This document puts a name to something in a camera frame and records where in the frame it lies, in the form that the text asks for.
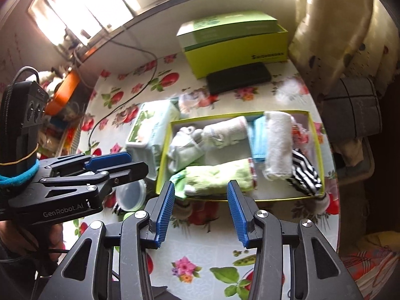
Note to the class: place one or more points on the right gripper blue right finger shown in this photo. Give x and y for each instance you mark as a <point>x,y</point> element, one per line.
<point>242,214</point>

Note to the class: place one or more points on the grey white sock pair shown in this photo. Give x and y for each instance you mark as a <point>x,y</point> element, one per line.
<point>185,148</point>

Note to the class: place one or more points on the white rolled bandage sock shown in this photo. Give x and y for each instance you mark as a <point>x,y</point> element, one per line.
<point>225,133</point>

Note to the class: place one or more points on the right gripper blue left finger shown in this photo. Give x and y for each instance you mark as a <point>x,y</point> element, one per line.
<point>159,211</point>

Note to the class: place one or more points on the light green cloth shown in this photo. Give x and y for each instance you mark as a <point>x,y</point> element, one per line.
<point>179,181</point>

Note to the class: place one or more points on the person's left hand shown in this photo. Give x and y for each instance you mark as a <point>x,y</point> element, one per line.
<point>20,241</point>

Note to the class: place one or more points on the white rolled towel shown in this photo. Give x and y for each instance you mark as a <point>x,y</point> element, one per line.
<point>279,145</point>

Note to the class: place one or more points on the floral vinyl tablecloth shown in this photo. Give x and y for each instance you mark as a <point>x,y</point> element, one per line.
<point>201,257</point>

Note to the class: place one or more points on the red plaid fabric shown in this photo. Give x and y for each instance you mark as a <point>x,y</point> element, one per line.
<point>371,269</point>

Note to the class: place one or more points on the black white striped sock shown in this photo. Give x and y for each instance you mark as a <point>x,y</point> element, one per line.
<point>304,176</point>

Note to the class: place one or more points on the red white snack packet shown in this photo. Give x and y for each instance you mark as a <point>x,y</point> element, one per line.
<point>300,135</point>

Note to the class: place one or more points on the orange basin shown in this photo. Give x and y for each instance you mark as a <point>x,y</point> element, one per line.
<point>63,94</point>

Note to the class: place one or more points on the grey checked cushion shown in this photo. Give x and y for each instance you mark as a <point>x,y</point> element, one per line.
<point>352,110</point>

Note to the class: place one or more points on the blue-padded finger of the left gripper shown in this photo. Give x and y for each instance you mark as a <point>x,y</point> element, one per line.
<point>108,160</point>

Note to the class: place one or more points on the green red-white patterned cloth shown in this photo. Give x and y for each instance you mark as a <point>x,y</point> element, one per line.
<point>205,180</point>

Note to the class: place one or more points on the round clear lidded container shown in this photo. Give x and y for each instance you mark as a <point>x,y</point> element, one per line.
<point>131,196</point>

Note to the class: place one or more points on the beige spotted curtain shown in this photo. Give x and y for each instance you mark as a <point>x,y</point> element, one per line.
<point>344,38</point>

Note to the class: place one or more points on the blue face mask pack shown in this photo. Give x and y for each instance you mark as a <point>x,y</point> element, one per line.
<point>257,135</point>

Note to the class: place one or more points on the green white carton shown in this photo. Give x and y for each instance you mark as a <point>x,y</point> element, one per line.
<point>218,28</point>

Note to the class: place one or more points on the black phone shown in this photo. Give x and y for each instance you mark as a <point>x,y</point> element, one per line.
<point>237,77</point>

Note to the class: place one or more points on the wet wipes pack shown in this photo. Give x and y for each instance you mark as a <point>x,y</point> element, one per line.
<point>145,141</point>

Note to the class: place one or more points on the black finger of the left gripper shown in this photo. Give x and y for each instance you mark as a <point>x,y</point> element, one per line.
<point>108,178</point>

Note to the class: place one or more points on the yellow-green cardboard box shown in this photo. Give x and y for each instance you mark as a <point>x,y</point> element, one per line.
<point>266,48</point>

